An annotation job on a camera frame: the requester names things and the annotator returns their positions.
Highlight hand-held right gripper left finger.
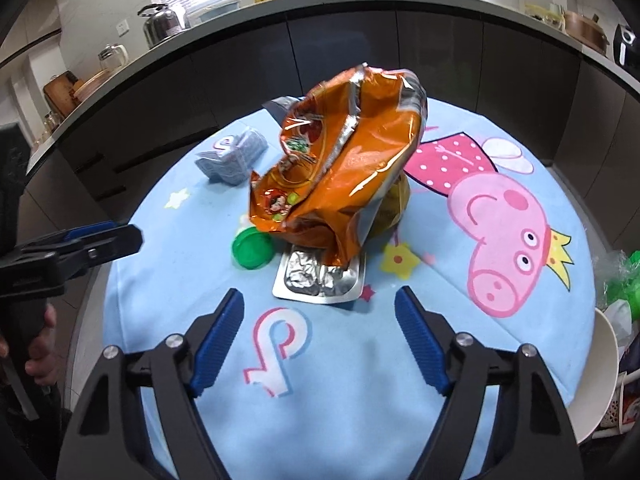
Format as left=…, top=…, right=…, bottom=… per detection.
left=56, top=288, right=246, bottom=480

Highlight blue cartoon printed tablecloth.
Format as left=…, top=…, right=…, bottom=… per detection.
left=102, top=95, right=598, bottom=480

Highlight steel kettle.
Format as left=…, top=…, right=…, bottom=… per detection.
left=137, top=3, right=187, bottom=50

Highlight wooden cutting boards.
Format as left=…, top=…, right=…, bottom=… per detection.
left=42, top=72, right=83, bottom=116

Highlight white plastic stool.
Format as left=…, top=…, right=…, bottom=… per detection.
left=570, top=307, right=620, bottom=446

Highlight green plastic bottles bag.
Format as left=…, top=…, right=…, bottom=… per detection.
left=592, top=250, right=640, bottom=321

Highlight green round lid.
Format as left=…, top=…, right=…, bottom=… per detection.
left=231, top=227, right=275, bottom=271

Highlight glass pitcher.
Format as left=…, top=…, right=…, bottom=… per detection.
left=97, top=43, right=128, bottom=76

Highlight silver foil tray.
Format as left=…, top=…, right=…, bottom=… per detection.
left=272, top=247, right=366, bottom=305

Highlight person's left hand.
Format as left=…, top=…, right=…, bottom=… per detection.
left=24, top=305, right=58, bottom=387

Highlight dark kitchen cabinet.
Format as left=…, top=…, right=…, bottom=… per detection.
left=25, top=0, right=640, bottom=251

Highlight light blue basin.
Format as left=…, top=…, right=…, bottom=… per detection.
left=192, top=2, right=238, bottom=26

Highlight black air fryer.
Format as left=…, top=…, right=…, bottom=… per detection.
left=612, top=24, right=640, bottom=68

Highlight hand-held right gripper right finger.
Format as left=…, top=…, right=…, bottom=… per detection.
left=394, top=285, right=586, bottom=480

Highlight silver printed wrapper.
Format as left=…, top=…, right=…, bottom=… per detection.
left=195, top=127, right=268, bottom=187

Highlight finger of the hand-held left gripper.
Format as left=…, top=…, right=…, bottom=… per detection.
left=55, top=221, right=144, bottom=277

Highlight glass jars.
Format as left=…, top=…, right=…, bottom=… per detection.
left=525, top=2, right=563, bottom=26

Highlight white perforated basket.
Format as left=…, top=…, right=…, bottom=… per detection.
left=597, top=375, right=636, bottom=428

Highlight orange snack bag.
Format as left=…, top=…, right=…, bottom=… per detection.
left=248, top=62, right=430, bottom=268

